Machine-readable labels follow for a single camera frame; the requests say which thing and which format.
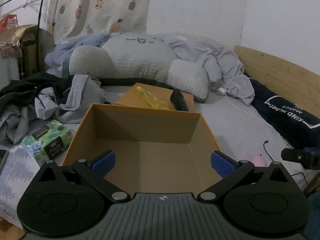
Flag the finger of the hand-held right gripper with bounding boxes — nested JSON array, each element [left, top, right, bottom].
[[281, 147, 320, 170]]

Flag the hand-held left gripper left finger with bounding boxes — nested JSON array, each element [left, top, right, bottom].
[[32, 150, 130, 203]]

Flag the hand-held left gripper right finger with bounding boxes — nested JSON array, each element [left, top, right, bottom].
[[197, 151, 290, 203]]

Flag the pink computer mouse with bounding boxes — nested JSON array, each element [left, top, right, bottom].
[[250, 154, 267, 167]]

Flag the brown cardboard box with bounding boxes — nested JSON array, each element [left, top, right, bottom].
[[62, 103, 223, 193]]

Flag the green floral tissue pack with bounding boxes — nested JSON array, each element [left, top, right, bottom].
[[21, 120, 73, 167]]

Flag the brown cardboard box lid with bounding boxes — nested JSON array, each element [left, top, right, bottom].
[[115, 82, 195, 112]]

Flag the black and blue device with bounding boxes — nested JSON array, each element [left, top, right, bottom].
[[170, 89, 188, 112]]

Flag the navy printed pillow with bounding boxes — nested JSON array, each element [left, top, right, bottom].
[[244, 71, 320, 150]]

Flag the grey crumpled clothes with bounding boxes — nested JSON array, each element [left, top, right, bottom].
[[0, 74, 108, 144]]

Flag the wooden headboard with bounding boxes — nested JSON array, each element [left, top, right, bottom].
[[235, 45, 320, 119]]

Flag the blue-grey quilt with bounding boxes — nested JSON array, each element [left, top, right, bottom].
[[45, 32, 255, 107]]

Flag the black crumpled clothes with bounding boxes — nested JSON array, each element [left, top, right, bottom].
[[0, 71, 75, 115]]

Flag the grey backrest cushion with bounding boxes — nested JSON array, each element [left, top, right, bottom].
[[69, 32, 210, 103]]

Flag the pineapple print curtain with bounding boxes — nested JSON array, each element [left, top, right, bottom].
[[47, 0, 154, 43]]

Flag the black metal clothes rack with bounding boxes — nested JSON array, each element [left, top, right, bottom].
[[0, 0, 54, 73]]

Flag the red bag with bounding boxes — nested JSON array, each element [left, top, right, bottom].
[[0, 14, 19, 32]]

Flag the black cable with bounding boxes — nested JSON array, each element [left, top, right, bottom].
[[263, 140, 310, 193]]

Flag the white charger with cable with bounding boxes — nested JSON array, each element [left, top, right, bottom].
[[217, 76, 273, 128]]

